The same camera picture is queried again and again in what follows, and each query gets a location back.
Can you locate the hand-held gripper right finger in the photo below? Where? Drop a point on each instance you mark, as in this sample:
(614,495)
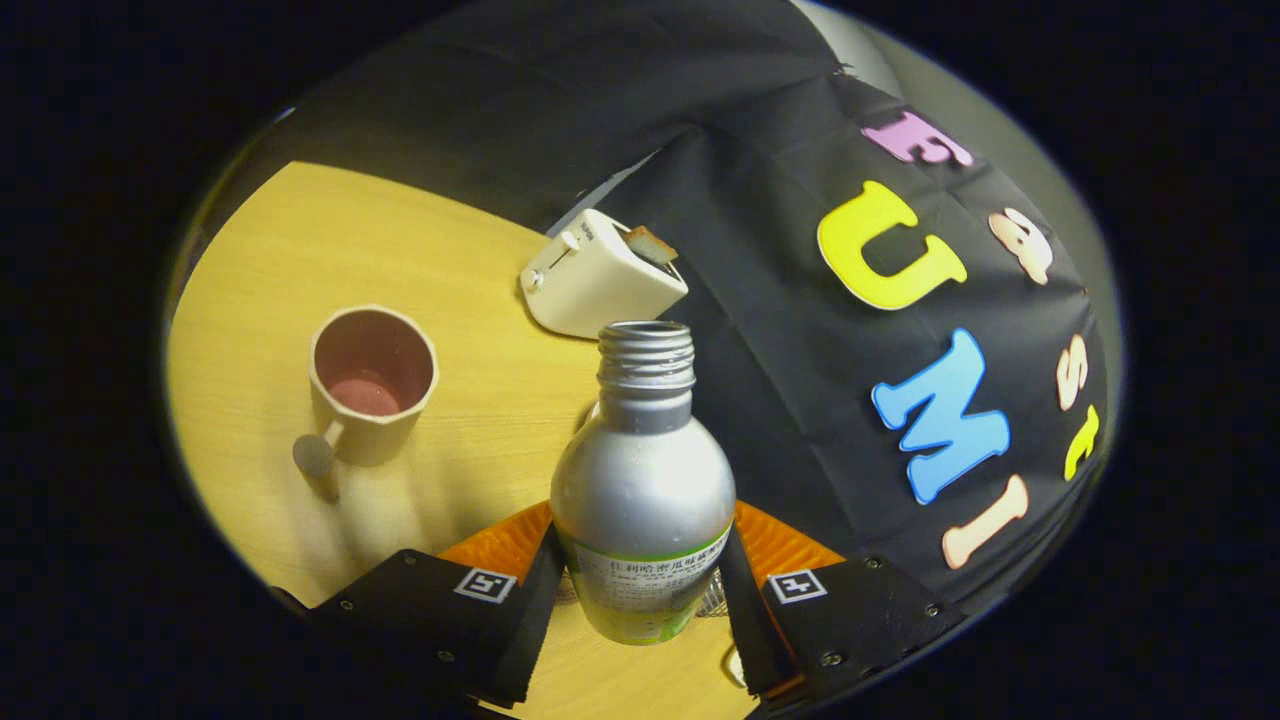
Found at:
(755,630)

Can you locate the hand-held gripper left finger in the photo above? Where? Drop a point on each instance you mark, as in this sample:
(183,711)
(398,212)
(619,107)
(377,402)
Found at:
(530,630)

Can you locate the silver bottle with green label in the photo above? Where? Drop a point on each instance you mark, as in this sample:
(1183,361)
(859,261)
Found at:
(640,480)

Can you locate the white divided dish with beans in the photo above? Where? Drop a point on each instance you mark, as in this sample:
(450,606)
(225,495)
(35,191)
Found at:
(735,665)

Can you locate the wooden table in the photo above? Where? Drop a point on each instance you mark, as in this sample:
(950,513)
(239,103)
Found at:
(470,300)

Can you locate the white toaster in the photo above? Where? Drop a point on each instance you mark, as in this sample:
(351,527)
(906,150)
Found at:
(595,295)

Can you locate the toast slice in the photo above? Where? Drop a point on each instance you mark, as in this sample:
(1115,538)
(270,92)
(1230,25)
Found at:
(652,245)

